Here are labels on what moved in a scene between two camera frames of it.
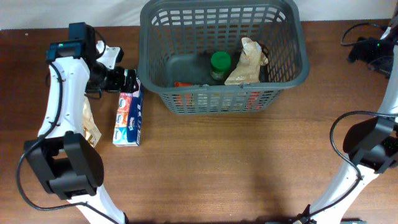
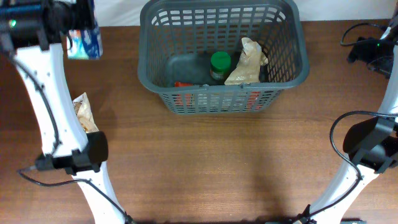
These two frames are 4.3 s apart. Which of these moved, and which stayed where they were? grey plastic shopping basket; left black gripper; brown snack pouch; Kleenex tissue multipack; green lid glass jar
Moved: Kleenex tissue multipack; left black gripper
Stayed: green lid glass jar; brown snack pouch; grey plastic shopping basket
